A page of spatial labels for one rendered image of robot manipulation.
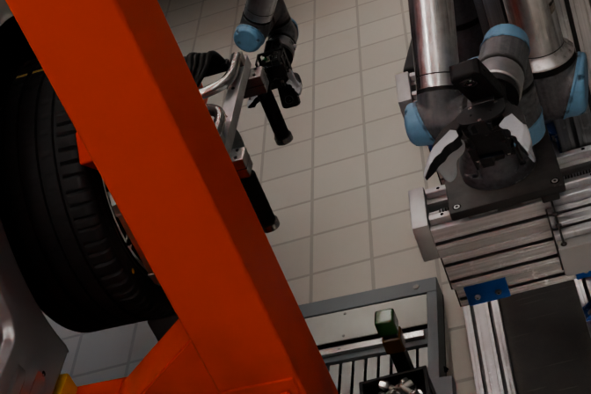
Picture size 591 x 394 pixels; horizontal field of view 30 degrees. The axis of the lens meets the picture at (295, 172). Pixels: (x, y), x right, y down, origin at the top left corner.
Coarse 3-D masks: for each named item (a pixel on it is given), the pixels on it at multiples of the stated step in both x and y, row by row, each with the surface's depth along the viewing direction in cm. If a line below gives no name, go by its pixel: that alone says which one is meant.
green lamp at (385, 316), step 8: (376, 312) 220; (384, 312) 220; (392, 312) 219; (376, 320) 218; (384, 320) 218; (392, 320) 217; (376, 328) 218; (384, 328) 218; (392, 328) 218; (384, 336) 220
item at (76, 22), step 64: (64, 0) 161; (128, 0) 165; (64, 64) 167; (128, 64) 166; (128, 128) 173; (192, 128) 178; (128, 192) 180; (192, 192) 179; (192, 256) 187; (256, 256) 195; (192, 320) 195; (256, 320) 194; (256, 384) 203; (320, 384) 214
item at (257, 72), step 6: (252, 72) 259; (258, 72) 258; (264, 72) 260; (252, 78) 257; (258, 78) 257; (264, 78) 259; (246, 84) 258; (252, 84) 258; (258, 84) 258; (264, 84) 258; (246, 90) 259; (252, 90) 259; (258, 90) 258; (264, 90) 258; (246, 96) 260; (252, 96) 260
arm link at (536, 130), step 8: (528, 88) 172; (528, 96) 173; (536, 96) 175; (520, 104) 173; (528, 104) 173; (536, 104) 175; (528, 112) 174; (536, 112) 175; (528, 120) 175; (536, 120) 175; (536, 128) 176; (544, 128) 178; (536, 136) 177
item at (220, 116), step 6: (210, 108) 238; (216, 108) 237; (222, 108) 237; (210, 114) 239; (216, 114) 234; (222, 114) 234; (216, 120) 232; (222, 120) 232; (216, 126) 230; (222, 126) 231; (222, 132) 230; (222, 138) 229
